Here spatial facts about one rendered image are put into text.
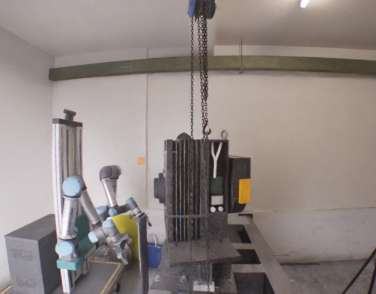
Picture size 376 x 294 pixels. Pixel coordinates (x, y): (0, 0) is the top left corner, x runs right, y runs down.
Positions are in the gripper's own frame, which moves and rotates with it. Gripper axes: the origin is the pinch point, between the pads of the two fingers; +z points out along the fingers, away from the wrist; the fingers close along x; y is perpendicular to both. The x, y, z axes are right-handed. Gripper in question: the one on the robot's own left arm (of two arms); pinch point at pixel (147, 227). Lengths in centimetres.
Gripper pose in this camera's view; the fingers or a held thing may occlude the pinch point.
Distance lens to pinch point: 194.0
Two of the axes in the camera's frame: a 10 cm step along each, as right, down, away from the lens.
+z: 5.7, 8.1, -1.3
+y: 8.0, -5.8, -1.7
